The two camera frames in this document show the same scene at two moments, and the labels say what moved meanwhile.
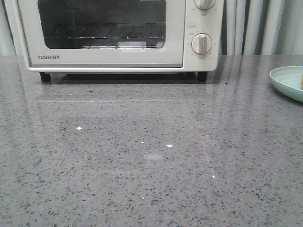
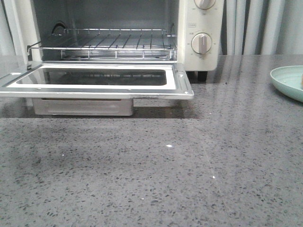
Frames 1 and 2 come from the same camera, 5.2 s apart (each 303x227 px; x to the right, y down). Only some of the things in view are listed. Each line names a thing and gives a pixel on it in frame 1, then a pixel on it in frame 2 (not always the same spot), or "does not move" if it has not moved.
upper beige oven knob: [204, 4] does not move
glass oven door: [66, 34] -> [106, 80]
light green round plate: [288, 80] does not move
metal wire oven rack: [154, 30] -> [117, 39]
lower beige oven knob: [201, 43] does not move
